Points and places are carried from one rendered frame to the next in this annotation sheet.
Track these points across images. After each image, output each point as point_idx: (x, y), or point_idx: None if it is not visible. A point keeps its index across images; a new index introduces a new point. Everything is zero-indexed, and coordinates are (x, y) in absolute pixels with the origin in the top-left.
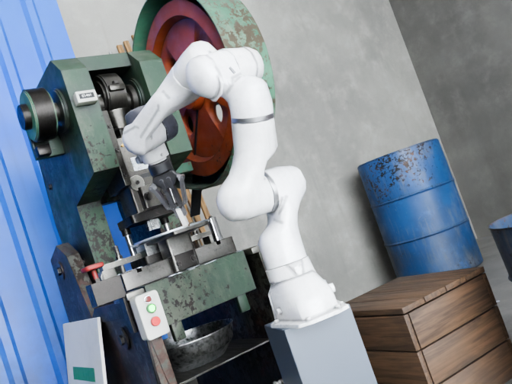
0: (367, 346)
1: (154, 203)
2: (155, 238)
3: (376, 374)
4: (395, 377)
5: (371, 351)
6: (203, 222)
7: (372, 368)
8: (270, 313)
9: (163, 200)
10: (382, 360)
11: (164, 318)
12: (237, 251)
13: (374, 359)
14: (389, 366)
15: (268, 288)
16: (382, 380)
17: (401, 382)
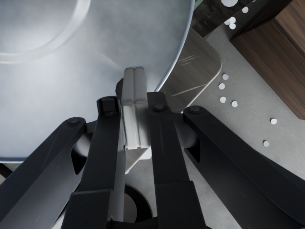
0: (297, 77)
1: None
2: (21, 149)
3: (280, 76)
4: (296, 95)
5: (296, 79)
6: (207, 85)
7: (280, 73)
8: (203, 6)
9: (65, 201)
10: (299, 88)
11: None
12: (224, 5)
13: (291, 80)
14: (301, 94)
15: (229, 8)
16: (280, 80)
17: (298, 100)
